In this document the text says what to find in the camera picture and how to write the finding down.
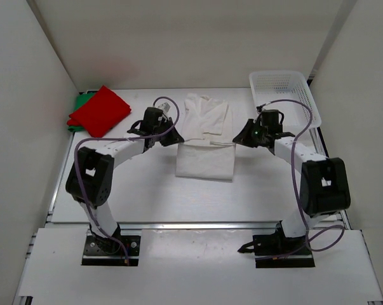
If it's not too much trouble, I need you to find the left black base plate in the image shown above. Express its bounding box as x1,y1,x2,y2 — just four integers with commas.
81,234,141,267

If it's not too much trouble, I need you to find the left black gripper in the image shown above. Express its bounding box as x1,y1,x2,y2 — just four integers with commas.
153,117,184,147

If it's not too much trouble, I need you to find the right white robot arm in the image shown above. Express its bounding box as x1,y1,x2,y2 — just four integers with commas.
233,109,351,259

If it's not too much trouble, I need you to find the red t shirt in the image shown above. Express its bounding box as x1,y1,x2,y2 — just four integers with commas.
67,86,131,138

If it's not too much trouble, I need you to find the white plastic basket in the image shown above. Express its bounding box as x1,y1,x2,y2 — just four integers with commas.
249,71,321,130

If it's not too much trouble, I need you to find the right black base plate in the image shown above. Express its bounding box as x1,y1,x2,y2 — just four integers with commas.
253,233,315,269

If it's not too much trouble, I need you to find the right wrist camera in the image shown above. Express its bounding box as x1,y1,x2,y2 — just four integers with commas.
256,105,265,114

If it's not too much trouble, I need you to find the green t shirt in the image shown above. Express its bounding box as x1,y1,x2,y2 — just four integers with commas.
67,93,95,133

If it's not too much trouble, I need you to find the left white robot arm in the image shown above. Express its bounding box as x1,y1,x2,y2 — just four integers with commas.
65,103,184,254

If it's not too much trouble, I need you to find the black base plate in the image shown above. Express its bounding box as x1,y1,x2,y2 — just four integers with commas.
253,233,315,269
81,234,141,267

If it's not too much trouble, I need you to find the white t shirt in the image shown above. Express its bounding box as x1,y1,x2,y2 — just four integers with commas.
175,93,236,181

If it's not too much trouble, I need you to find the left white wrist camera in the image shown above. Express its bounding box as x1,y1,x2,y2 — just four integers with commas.
156,102,170,114

